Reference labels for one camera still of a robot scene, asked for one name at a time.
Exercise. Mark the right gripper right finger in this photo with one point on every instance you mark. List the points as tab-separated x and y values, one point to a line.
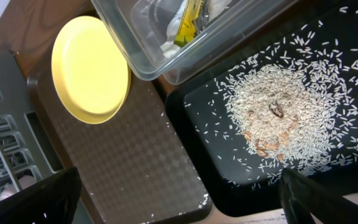
303	199

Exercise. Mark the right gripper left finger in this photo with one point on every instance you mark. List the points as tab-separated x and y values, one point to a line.
52	200

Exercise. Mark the pink white bowl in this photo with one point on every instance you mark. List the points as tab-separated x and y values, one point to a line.
25	182

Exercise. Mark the yellow plate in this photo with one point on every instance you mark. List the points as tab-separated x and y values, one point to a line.
89	72

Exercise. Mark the green orange snack wrapper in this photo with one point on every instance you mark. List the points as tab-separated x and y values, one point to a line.
194	20

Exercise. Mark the grey dishwasher rack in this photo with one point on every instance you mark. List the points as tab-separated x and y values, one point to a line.
24	147

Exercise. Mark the pile of rice waste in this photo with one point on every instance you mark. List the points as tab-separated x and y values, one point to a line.
280	117

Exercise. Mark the black waste tray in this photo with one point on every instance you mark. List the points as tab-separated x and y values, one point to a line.
322	40

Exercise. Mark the dark brown serving tray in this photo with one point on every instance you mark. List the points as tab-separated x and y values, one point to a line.
133	168

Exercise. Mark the crumpled white tissue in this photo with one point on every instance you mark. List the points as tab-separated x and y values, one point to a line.
215	8

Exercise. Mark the clear plastic bin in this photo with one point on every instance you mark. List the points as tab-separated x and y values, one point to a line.
139	27

